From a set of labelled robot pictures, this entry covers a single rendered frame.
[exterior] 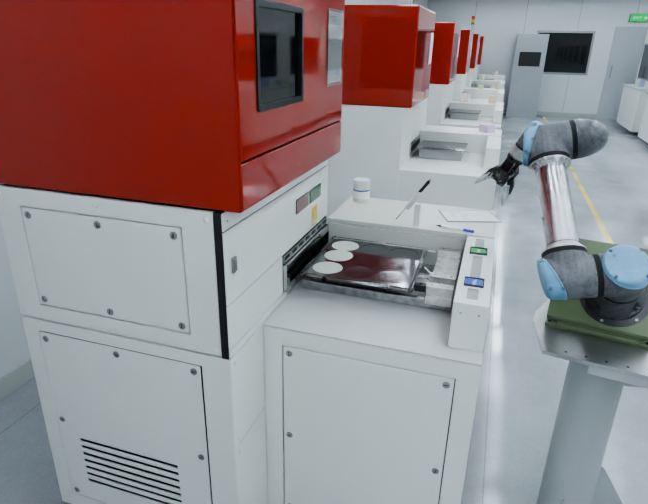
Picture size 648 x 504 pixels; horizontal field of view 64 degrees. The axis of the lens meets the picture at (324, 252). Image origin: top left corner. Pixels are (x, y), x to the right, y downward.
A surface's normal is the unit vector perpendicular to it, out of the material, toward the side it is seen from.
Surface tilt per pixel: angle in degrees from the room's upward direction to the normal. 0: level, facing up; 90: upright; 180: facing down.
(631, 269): 43
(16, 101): 90
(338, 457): 90
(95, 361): 90
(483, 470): 0
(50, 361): 90
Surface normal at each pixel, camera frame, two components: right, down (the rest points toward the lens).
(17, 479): 0.02, -0.93
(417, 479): -0.31, 0.35
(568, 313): -0.32, -0.44
